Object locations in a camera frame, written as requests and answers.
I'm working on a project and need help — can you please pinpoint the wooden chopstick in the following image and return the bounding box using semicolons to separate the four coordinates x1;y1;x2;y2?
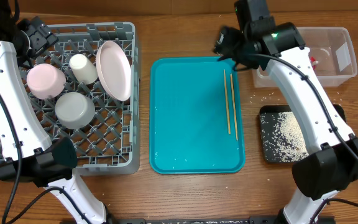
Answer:
230;73;239;141
223;69;231;134

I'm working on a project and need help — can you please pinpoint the small pink plate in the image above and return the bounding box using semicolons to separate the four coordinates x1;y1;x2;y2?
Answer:
26;63;66;100

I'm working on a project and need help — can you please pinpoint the white cup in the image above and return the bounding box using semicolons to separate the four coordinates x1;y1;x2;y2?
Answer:
69;54;98;85

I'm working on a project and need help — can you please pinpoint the pile of spilled rice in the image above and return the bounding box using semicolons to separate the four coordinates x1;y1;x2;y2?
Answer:
249;91;343;162

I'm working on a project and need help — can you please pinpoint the black tray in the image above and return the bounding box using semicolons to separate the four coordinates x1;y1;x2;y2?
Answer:
259;104;346;164

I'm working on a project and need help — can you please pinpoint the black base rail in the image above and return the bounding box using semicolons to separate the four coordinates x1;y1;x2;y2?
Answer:
118;215;275;224

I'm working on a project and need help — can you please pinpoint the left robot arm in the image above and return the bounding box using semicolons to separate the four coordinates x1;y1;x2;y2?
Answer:
0;1;116;223

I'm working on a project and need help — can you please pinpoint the red snack wrapper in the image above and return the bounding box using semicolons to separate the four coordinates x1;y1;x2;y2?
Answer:
310;57;318;70

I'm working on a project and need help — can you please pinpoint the teal serving tray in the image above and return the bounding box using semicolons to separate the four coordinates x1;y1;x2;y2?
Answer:
149;57;246;174

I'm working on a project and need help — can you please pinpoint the grey dishwasher rack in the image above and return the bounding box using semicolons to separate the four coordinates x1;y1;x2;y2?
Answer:
0;21;141;180

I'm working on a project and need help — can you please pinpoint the clear plastic bin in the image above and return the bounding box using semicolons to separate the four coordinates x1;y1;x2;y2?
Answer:
252;27;358;88

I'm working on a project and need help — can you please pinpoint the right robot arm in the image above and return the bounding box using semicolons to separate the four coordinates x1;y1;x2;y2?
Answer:
213;1;358;223

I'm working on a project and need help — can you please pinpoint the grey bowl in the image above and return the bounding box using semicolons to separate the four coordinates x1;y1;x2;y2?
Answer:
55;92;95;129

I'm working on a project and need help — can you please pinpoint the large white plate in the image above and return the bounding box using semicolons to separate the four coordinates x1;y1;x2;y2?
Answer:
96;40;131;101

